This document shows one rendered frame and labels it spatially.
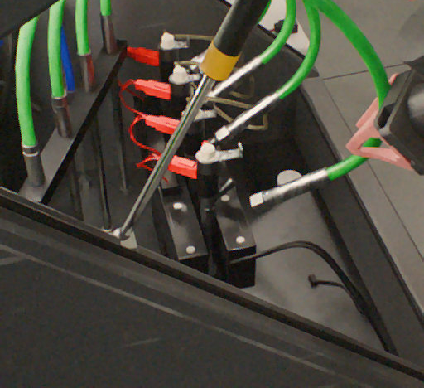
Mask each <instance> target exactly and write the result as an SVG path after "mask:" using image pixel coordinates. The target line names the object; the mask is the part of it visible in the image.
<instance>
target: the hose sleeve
mask: <svg viewBox="0 0 424 388"><path fill-rule="evenodd" d="M327 168H328V167H324V168H321V169H319V170H315V171H314V172H309V173H307V174H306V175H303V176H301V177H299V178H297V179H295V180H292V181H289V182H286V183H284V184H281V185H278V186H276V187H273V188H271V189H268V190H266V191H265V192H264V193H263V200H264V201H265V202H266V204H267V205H269V206H272V205H275V204H277V203H282V202H283V201H287V200H288V199H291V198H293V197H296V196H300V195H302V194H304V193H307V192H310V191H311V190H314V189H317V188H318V187H324V186H325V185H327V184H330V183H332V182H333V181H331V180H330V179H329V176H328V174H327Z"/></svg>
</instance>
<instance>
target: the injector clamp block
mask: <svg viewBox="0 0 424 388"><path fill-rule="evenodd" d="M139 96H141V97H142V98H144V97H151V98H152V103H153V106H154V109H155V112H156V115H157V117H159V116H161V115H162V116H165V115H164V112H163V109H162V106H161V101H159V99H158V97H156V96H153V95H139ZM135 125H136V135H137V141H138V142H139V143H140V144H142V145H144V146H147V147H148V148H149V146H148V143H147V138H146V134H144V131H143V127H142V122H141V120H139V121H138V122H136V123H135ZM204 134H205V140H206V141H207V140H209V139H210V138H212V137H213V136H214V130H213V129H212V126H211V123H210V120H209V119H206V120H204ZM139 149H140V152H141V155H142V160H143V161H144V160H146V159H147V158H148V157H149V156H150V155H151V153H150V150H148V149H145V148H141V146H139ZM174 174H176V180H177V183H178V186H179V194H178V195H174V196H165V197H164V196H163V195H162V193H161V187H159V184H158V186H157V189H156V190H155V192H154V194H153V196H152V198H151V199H152V220H153V224H154V227H155V231H156V234H157V240H158V244H159V247H161V253H162V256H164V257H167V258H168V259H172V260H174V261H176V262H179V263H181V264H184V265H185V266H186V267H188V268H192V269H194V270H197V271H199V272H201V273H203V274H207V275H209V254H208V250H207V247H206V244H205V242H204V240H203V237H202V227H200V226H199V223H198V220H197V217H196V214H195V209H194V206H193V203H192V200H191V198H190V196H189V190H188V188H187V186H186V182H185V179H184V176H183V175H182V174H180V173H177V172H174ZM229 176H230V174H229V170H228V168H227V166H226V163H225V160H222V163H221V164H220V181H221V182H222V181H224V180H225V179H226V178H228V177H229ZM215 239H216V259H217V261H218V264H219V267H220V270H221V273H222V275H223V278H224V282H225V283H226V284H229V285H231V286H234V287H236V288H238V289H244V288H248V287H253V286H255V274H256V259H251V260H247V261H244V262H241V263H236V264H229V262H230V261H231V260H234V259H240V258H243V257H247V256H251V255H255V254H256V253H257V245H256V242H255V239H254V238H253V233H252V231H251V228H250V226H248V221H247V219H246V216H245V214H244V212H243V208H242V205H241V202H240V200H239V196H238V194H237V191H236V188H235V187H232V188H231V189H229V190H228V193H227V194H226V195H224V196H222V197H221V198H218V200H217V201H216V216H215Z"/></svg>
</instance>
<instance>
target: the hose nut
mask: <svg viewBox="0 0 424 388"><path fill-rule="evenodd" d="M265 191H266V190H263V191H261V192H259V193H257V194H255V195H253V196H251V197H250V198H251V203H252V208H253V209H254V210H255V211H256V212H257V213H258V212H260V211H265V210H267V209H269V208H270V207H271V206H269V205H267V204H266V202H265V201H264V200H263V193H264V192H265Z"/></svg>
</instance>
